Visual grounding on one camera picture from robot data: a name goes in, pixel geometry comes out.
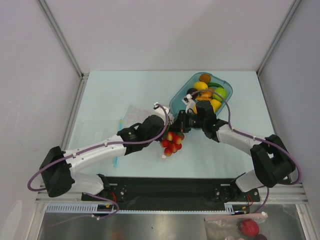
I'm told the clear zip top bag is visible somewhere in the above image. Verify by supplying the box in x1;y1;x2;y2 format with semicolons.
113;104;167;168

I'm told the red strawberry bunch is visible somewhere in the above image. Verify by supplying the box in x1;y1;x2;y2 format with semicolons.
160;131;185;159

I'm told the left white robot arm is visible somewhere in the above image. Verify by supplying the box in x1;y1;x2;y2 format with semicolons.
40;114;169;200

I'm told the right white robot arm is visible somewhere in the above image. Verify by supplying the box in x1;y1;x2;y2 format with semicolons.
169;100;296;201

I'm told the red fruit in bag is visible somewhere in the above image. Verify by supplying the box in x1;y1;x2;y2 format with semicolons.
240;219;260;238

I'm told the orange fruit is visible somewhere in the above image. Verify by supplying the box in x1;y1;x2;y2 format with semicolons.
192;105;198;114

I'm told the yellow pear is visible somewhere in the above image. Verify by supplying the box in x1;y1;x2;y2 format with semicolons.
210;99;222;113

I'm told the orange ginger root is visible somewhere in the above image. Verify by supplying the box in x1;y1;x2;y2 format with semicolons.
195;91;213;101

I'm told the dark purple fruit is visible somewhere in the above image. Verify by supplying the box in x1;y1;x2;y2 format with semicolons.
186;88;199;98

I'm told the teal plastic tray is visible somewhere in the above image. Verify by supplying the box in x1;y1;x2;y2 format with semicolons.
169;72;233;117

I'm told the green apple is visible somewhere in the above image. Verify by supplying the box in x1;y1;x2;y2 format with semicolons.
212;87;227;102

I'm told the yellow lemon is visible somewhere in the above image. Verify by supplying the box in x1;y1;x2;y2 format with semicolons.
193;81;208;91

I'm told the green chili pepper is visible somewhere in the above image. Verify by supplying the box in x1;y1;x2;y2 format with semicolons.
207;82;224;88

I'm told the brown kiwi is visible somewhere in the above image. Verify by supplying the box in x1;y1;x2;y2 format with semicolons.
199;73;212;84

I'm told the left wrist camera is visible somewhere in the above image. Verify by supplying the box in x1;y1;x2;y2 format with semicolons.
153;102;170;119

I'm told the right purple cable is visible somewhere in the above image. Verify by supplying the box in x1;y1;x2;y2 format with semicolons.
191;89;302;215

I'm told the purple cable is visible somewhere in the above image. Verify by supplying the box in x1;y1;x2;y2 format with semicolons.
26;103;170;226
191;89;302;215

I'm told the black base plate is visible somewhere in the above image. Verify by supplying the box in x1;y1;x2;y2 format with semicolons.
81;176;261;212

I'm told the white cable duct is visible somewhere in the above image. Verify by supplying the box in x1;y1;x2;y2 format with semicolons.
45;203;250;216

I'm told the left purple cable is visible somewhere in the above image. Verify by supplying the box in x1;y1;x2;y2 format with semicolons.
26;103;170;226

